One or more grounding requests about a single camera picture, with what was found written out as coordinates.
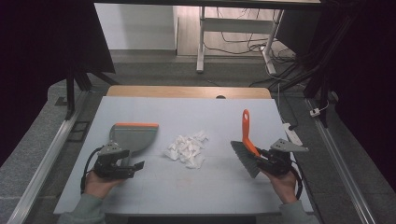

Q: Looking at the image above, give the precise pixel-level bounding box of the tangle of black floor cables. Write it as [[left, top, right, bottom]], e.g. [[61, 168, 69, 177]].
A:
[[204, 7, 298, 64]]

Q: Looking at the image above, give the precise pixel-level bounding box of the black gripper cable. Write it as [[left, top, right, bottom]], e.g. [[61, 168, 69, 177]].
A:
[[289, 160, 304, 201], [79, 147, 104, 195]]

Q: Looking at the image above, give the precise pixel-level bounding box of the wooden table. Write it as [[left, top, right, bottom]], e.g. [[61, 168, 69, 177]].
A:
[[106, 85, 273, 100]]

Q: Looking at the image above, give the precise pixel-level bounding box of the grey dustpan with orange edge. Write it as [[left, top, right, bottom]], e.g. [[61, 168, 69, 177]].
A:
[[108, 122, 160, 167]]

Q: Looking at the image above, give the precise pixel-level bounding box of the person's left hand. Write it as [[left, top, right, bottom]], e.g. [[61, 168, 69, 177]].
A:
[[83, 170, 125, 200]]

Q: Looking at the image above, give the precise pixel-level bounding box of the white power strip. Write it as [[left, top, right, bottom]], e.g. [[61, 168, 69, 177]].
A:
[[282, 122, 304, 147]]

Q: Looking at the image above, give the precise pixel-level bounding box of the black power strip cable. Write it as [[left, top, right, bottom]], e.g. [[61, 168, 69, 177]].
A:
[[276, 82, 299, 131]]

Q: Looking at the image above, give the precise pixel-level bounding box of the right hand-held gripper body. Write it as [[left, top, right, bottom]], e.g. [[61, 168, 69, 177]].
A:
[[264, 138, 309, 176]]

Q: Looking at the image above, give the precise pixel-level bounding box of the pale blue foam board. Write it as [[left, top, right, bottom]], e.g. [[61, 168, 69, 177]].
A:
[[53, 95, 314, 217]]

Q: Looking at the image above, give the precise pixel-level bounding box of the black curtain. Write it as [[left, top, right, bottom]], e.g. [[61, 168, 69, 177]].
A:
[[0, 0, 117, 167], [320, 0, 396, 192]]

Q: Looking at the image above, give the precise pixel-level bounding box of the pile of white paper scraps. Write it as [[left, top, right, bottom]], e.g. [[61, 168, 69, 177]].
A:
[[163, 130, 209, 170]]

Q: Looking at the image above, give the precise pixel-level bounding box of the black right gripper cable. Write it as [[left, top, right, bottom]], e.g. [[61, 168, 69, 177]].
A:
[[289, 160, 304, 201]]

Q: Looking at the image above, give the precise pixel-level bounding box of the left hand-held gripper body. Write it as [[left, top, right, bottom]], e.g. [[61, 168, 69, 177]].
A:
[[92, 141, 135, 180]]

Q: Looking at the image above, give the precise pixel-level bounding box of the white desk frame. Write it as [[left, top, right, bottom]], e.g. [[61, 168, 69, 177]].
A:
[[195, 6, 285, 76]]

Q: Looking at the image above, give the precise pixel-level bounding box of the grey brush with orange handle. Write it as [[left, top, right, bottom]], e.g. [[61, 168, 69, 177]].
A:
[[230, 108, 262, 179]]

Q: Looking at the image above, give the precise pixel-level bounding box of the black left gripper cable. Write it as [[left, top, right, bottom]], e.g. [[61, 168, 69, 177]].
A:
[[79, 147, 104, 195]]

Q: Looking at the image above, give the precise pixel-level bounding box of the black panel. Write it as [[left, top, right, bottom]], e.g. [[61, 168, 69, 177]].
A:
[[275, 8, 322, 58]]

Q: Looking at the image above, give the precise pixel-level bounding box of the black metal stand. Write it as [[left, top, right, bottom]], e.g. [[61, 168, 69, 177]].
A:
[[248, 0, 362, 129], [64, 60, 120, 121]]

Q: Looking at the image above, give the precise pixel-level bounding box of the black floor plate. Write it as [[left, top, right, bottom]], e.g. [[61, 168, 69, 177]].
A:
[[66, 120, 92, 144]]

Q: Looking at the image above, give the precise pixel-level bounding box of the person's right hand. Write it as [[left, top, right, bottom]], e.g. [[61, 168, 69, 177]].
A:
[[262, 169, 298, 204]]

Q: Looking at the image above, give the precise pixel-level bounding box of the aluminium rail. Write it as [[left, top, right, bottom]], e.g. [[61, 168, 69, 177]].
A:
[[6, 90, 91, 224], [304, 97, 378, 224]]

